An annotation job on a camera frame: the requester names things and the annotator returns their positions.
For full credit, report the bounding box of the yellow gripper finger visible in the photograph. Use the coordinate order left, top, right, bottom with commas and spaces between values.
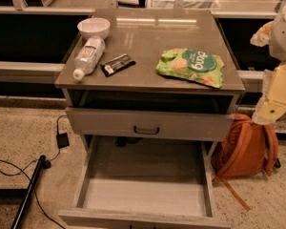
252, 62, 286, 125
250, 21, 273, 47

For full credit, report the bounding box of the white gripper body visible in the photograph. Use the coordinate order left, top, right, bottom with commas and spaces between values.
269, 3, 286, 61

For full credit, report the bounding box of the clear plastic water bottle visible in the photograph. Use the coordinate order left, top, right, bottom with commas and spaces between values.
72, 36, 106, 80

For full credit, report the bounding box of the grey drawer cabinet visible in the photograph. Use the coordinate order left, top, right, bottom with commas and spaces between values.
54, 7, 247, 229

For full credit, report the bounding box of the closed top drawer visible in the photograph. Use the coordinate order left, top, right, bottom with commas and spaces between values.
66, 107, 234, 141

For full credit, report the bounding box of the open middle drawer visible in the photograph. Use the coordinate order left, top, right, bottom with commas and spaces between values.
59, 136, 231, 229

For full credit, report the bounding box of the orange backpack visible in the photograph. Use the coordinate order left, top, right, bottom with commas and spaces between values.
211, 114, 279, 211

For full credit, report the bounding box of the green chip bag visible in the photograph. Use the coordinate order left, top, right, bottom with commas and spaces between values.
155, 48, 224, 89

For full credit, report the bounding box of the black snack bar wrapper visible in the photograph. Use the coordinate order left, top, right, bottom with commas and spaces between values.
101, 53, 135, 77

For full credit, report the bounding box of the white ceramic bowl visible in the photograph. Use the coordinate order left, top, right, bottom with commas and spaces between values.
77, 17, 111, 40

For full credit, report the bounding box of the black power adapter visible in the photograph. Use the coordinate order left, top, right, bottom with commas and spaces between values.
56, 133, 70, 149

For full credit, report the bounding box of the black pole on floor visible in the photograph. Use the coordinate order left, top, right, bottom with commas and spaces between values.
10, 155, 46, 229

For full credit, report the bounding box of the black floor cable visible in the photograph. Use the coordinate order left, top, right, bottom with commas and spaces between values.
0, 114, 69, 229

